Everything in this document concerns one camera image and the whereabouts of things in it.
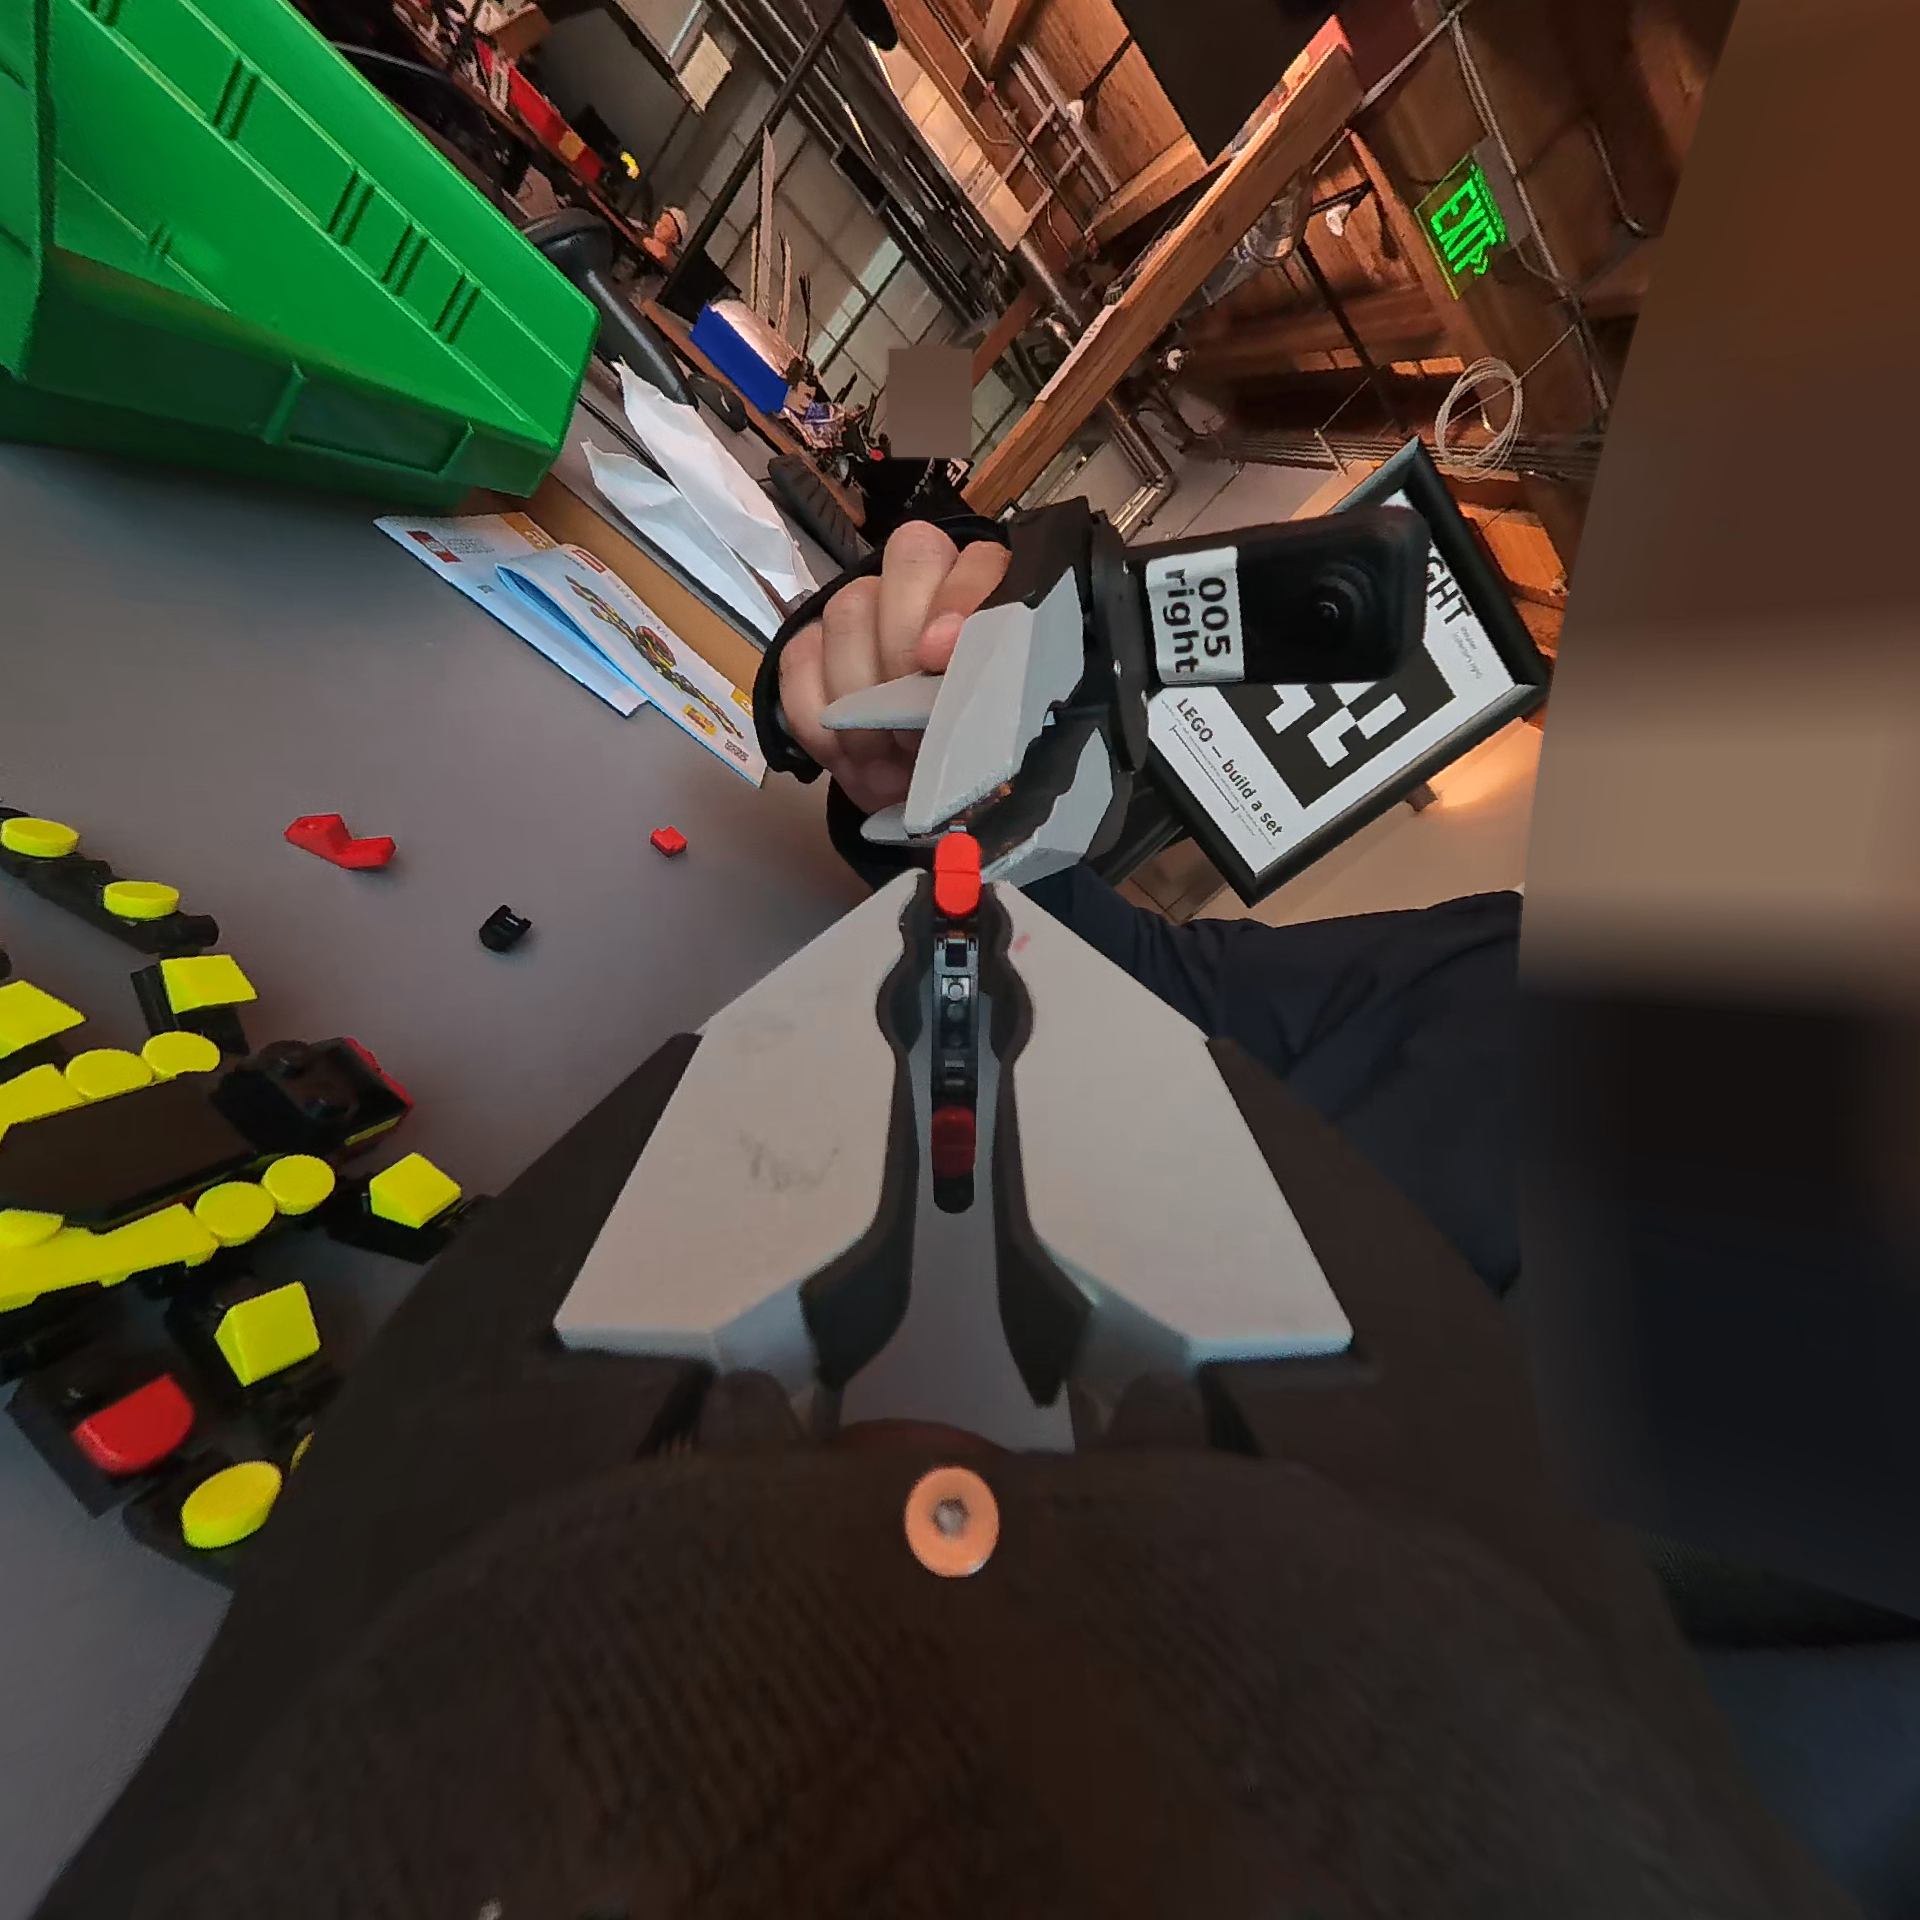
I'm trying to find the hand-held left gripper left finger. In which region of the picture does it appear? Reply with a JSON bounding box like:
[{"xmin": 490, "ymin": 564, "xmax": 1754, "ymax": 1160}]
[{"xmin": 553, "ymin": 878, "xmax": 942, "ymax": 1399}]

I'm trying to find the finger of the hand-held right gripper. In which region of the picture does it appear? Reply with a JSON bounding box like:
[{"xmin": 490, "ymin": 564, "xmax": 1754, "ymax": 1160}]
[
  {"xmin": 908, "ymin": 576, "xmax": 1112, "ymax": 837},
  {"xmin": 981, "ymin": 733, "xmax": 1135, "ymax": 893}
]

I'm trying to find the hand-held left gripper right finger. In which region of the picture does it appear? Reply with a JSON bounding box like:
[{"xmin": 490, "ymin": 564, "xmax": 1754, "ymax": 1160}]
[{"xmin": 976, "ymin": 879, "xmax": 1359, "ymax": 1414}]

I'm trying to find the black red lego limb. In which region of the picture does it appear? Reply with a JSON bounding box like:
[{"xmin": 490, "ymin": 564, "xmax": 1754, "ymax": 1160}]
[{"xmin": 930, "ymin": 830, "xmax": 986, "ymax": 1215}]

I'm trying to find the group of black yellow lego pieces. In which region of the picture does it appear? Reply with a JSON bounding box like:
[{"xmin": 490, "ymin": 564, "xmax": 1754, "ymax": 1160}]
[{"xmin": 0, "ymin": 810, "xmax": 469, "ymax": 1551}]

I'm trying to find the person's right hand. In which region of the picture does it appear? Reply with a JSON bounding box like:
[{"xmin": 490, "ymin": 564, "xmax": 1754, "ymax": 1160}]
[{"xmin": 776, "ymin": 522, "xmax": 1014, "ymax": 816}]

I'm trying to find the black framed sign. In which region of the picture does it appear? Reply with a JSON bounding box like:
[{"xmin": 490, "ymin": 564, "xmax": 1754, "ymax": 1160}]
[{"xmin": 1147, "ymin": 440, "xmax": 1549, "ymax": 909}]

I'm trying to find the spider cover instruction booklet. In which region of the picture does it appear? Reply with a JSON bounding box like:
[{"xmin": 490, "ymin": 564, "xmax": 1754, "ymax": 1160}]
[{"xmin": 562, "ymin": 577, "xmax": 770, "ymax": 790}]

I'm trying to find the white plastic bag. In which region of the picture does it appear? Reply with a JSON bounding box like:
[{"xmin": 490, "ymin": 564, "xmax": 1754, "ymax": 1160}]
[{"xmin": 584, "ymin": 362, "xmax": 822, "ymax": 630}]

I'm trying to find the green exit sign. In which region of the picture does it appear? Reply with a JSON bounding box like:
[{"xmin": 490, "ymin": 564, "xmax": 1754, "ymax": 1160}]
[{"xmin": 1413, "ymin": 156, "xmax": 1511, "ymax": 283}]

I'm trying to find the blue storage box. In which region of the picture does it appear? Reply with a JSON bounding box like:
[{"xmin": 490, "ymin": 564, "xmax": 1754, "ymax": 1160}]
[{"xmin": 688, "ymin": 297, "xmax": 795, "ymax": 411}]

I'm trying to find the scorpion cover instruction booklet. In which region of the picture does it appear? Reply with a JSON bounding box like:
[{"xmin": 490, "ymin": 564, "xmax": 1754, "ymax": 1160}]
[{"xmin": 377, "ymin": 513, "xmax": 648, "ymax": 707}]

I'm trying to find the green plastic bin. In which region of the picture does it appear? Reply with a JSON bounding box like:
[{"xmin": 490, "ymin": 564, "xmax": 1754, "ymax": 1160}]
[{"xmin": 0, "ymin": 0, "xmax": 600, "ymax": 507}]

